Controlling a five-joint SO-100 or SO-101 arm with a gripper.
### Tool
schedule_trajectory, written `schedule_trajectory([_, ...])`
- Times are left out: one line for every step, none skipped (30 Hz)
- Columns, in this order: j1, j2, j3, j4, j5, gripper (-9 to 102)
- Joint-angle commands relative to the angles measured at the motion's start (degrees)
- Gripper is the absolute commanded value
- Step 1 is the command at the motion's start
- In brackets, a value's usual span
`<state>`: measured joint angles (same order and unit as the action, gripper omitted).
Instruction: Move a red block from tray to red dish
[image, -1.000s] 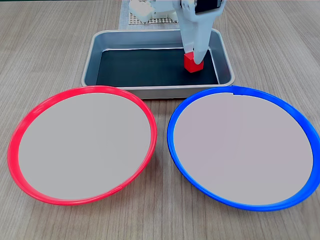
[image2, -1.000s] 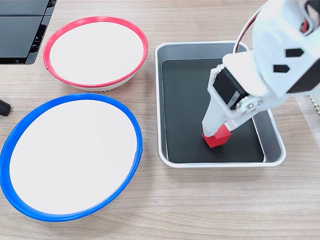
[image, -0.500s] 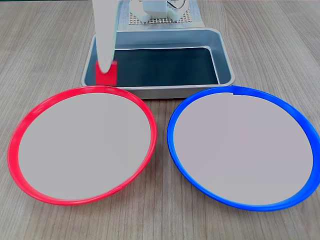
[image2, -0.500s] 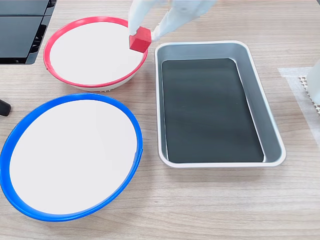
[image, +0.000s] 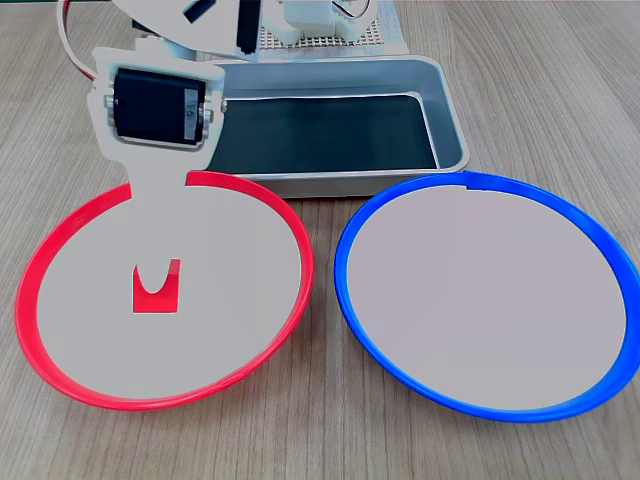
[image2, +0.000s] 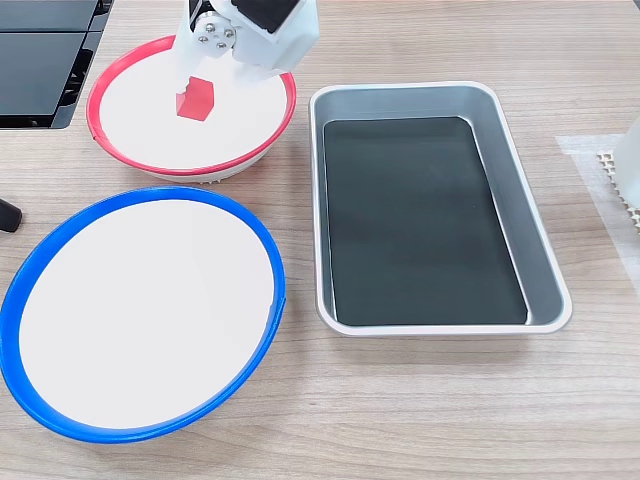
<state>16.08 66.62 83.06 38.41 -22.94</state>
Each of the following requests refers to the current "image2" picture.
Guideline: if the silver metal tray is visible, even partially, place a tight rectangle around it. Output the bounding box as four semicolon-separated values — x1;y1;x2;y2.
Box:
308;81;574;337

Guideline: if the red cube block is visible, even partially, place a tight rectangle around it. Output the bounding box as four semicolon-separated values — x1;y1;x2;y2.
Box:
175;75;216;122

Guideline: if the clear tape sheet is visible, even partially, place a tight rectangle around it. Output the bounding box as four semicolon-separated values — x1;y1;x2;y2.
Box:
554;133;640;292

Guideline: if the white dish red rim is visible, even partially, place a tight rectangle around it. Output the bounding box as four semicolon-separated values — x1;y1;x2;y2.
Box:
85;33;298;184

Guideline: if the black flat panel device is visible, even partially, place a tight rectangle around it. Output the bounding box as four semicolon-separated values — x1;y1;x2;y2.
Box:
0;0;115;130

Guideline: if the small black rounded object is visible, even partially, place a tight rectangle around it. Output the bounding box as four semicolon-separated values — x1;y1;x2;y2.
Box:
0;196;24;234

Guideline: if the white dish blue rim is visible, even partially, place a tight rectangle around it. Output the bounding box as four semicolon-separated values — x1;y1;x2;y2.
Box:
0;185;288;445

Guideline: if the white mesh anti-slip pad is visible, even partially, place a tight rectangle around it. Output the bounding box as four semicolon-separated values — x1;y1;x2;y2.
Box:
596;149;640;234

